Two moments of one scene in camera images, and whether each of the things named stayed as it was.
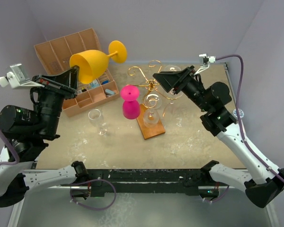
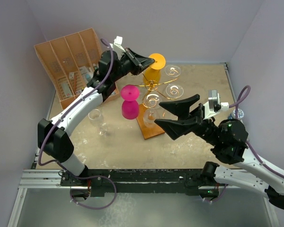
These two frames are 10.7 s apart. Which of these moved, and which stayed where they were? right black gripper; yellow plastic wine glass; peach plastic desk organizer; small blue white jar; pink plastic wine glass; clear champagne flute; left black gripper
Moved: yellow plastic wine glass; right black gripper; left black gripper
Stayed: small blue white jar; pink plastic wine glass; clear champagne flute; peach plastic desk organizer
